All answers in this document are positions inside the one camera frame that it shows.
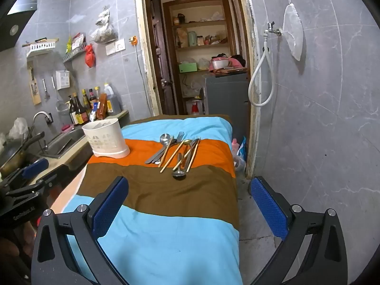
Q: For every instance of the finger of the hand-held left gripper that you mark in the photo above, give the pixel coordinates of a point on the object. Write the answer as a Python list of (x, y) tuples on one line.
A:
[(52, 181), (35, 166)]

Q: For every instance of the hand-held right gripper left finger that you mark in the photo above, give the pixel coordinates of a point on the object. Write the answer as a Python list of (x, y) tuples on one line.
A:
[(109, 207)]

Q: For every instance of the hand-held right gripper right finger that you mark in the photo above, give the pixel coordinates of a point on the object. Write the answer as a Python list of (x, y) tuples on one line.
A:
[(268, 210)]

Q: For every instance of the white plastic utensil holder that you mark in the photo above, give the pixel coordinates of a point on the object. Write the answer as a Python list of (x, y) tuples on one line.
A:
[(104, 142)]

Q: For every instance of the wooden chopstick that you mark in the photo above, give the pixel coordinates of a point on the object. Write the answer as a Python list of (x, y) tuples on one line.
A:
[(166, 151), (186, 153), (172, 157), (193, 154)]

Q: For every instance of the silver table knife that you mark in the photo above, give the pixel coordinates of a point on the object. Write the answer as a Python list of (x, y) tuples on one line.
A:
[(179, 161)]

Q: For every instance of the silver fork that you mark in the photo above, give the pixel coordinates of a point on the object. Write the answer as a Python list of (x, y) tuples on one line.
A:
[(179, 138)]

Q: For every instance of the gold spoon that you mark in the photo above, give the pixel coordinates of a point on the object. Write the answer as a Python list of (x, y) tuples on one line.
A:
[(187, 142)]

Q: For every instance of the person's left hand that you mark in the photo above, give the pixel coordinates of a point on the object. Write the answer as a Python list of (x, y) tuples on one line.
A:
[(9, 249)]

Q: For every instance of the black frying pan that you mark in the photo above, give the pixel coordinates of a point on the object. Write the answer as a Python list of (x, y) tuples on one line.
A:
[(13, 157)]

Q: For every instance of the stainless steel sink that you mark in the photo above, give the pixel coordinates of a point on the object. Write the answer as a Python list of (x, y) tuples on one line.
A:
[(63, 142)]

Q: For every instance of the pink sponge holder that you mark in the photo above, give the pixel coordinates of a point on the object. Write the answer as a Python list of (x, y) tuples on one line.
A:
[(67, 128)]

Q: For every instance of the chrome kitchen faucet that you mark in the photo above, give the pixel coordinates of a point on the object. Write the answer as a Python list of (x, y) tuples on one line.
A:
[(40, 114)]

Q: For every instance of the hanging metal strainer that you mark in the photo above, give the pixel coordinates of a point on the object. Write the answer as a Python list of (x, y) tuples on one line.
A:
[(63, 108)]

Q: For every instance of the dark sauce bottle pump top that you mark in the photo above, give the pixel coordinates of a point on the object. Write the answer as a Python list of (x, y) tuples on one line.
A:
[(72, 112)]

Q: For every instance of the dark soy sauce bottle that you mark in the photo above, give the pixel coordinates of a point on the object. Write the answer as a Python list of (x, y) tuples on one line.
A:
[(80, 112)]

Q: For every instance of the pink bottle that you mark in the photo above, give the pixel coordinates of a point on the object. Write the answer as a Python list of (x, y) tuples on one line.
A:
[(235, 146)]

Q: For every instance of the hanging metal peeler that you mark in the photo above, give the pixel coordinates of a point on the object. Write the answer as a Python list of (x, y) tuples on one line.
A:
[(45, 90)]

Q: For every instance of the striped blue orange brown cloth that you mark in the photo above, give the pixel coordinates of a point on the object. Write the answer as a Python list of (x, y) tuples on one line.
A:
[(178, 243)]

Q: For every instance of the blue and white packet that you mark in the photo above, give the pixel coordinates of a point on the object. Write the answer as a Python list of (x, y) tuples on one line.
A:
[(94, 115)]

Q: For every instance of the wooden cutting board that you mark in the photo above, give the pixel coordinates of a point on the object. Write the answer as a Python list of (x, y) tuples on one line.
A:
[(35, 86)]

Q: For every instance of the yellow label sauce bottle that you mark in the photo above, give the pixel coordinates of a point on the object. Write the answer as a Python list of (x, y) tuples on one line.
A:
[(86, 99)]

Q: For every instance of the orange brown packet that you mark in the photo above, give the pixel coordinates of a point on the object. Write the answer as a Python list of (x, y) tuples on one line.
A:
[(102, 108)]

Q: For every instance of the red label sauce bottle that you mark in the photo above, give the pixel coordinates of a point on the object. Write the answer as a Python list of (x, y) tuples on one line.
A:
[(92, 95)]

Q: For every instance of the beige kitchen counter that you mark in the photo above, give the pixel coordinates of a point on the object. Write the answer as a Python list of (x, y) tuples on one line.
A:
[(118, 113)]

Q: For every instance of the clear yellow cap bottle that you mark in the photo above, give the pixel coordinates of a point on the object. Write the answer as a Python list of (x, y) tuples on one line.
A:
[(97, 90)]

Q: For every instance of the large dark oil jug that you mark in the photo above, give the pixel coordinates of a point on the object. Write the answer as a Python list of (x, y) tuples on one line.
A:
[(112, 102)]

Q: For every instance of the grey washing machine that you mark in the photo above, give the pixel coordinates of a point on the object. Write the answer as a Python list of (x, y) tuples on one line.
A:
[(227, 104)]

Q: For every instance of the red plastic bag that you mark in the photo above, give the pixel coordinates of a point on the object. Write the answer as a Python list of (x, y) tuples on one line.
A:
[(90, 56)]

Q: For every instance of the red and white bottle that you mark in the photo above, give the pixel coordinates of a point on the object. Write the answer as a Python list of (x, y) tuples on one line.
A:
[(195, 108)]

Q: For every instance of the yellow packet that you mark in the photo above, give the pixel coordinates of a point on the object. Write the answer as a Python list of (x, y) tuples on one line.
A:
[(69, 44)]

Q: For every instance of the red and white packet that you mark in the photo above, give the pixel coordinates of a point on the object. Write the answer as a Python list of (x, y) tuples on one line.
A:
[(78, 40)]

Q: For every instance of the black range hood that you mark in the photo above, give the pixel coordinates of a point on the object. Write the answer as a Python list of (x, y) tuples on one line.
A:
[(14, 29)]

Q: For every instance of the large clear plastic bag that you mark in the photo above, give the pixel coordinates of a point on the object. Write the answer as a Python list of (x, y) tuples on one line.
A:
[(104, 35)]

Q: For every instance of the pink cloth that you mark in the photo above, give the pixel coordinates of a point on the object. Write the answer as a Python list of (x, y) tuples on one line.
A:
[(236, 63)]

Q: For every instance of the dark wooden door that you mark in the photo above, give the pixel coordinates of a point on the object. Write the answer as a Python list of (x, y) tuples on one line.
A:
[(161, 65)]

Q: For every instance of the black cloth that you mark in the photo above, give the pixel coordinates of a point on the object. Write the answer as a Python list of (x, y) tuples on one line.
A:
[(239, 60)]

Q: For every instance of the white pot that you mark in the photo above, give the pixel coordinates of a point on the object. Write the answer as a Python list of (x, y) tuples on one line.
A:
[(220, 64)]

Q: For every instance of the orange plug adapter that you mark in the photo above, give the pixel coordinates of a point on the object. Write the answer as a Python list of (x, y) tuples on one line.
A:
[(134, 40)]

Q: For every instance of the green box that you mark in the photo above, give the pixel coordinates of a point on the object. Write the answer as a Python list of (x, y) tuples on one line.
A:
[(188, 67)]

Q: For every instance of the small clear plastic bag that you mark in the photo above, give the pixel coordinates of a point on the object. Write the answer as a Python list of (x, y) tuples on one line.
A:
[(103, 17)]

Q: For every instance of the white plastic bag hanging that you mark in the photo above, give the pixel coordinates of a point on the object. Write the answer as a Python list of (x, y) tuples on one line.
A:
[(292, 32)]

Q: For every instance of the glass jar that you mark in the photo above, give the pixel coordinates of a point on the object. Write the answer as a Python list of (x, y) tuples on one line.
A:
[(200, 40)]

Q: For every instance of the green thermos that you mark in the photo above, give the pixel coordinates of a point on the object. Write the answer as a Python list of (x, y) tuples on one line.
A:
[(192, 39)]

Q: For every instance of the small orange jar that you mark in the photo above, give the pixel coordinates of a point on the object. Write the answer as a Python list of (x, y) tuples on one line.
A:
[(176, 20)]

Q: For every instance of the black wall outlet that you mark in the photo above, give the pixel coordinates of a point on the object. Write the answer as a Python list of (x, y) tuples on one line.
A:
[(49, 118)]

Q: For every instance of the white wall-mounted box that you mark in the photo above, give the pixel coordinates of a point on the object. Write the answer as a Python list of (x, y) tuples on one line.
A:
[(63, 79)]

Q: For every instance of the grey metal wall shelf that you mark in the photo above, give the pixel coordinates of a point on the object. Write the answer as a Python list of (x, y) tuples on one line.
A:
[(74, 55)]

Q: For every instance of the white wall rack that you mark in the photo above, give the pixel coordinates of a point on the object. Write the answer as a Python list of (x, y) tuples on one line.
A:
[(41, 47)]

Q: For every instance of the white wall switch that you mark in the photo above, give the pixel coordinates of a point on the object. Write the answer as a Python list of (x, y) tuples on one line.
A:
[(110, 49)]

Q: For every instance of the white wall socket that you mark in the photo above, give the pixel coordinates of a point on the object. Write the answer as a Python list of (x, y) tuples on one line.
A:
[(120, 45)]

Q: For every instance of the worn door frame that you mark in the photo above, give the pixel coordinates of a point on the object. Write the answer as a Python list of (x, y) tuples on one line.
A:
[(139, 35)]

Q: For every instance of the metal wall tap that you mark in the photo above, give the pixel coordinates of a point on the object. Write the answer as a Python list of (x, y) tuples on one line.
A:
[(271, 29)]

